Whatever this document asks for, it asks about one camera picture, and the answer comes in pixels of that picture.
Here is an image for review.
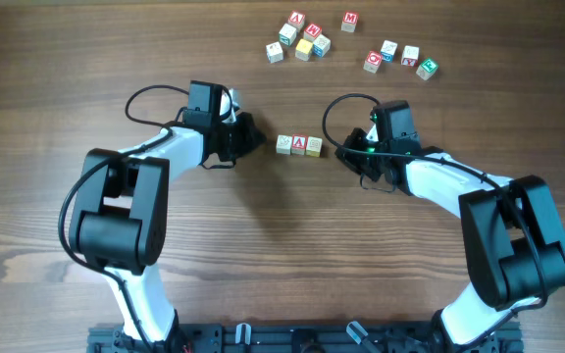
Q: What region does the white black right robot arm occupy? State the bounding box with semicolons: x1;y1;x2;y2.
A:
334;100;565;352

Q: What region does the red V letter block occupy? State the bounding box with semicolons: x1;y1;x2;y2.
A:
287;11;306;30

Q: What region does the blue edged picture block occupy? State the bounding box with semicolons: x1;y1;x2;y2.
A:
313;34;332;57

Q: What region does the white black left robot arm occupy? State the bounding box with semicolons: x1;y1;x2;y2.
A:
58;80;266;352

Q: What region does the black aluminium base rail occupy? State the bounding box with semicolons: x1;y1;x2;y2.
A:
86;322;525;353

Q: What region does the yellow edged B block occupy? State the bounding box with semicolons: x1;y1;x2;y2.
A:
305;136;323;157

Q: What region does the yellow wooden block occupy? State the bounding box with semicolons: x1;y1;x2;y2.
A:
295;39;313;62

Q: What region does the red Q letter block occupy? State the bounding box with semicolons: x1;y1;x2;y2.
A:
363;51;383;74

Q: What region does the green E letter block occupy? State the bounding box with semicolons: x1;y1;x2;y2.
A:
416;58;438;80

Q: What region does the red W letter block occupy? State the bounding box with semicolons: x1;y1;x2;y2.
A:
303;23;323;42

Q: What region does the blue edged wooden block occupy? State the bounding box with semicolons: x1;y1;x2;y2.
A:
381;40;398;63

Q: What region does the red M letter block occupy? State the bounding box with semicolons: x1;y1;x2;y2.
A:
341;12;359;33

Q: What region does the green edged picture block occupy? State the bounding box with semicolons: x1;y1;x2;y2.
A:
279;24;297;46

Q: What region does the red A letter block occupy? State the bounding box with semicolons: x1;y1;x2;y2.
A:
291;134;308;155

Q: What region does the red X letter block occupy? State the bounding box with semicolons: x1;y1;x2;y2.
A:
401;45;420;67

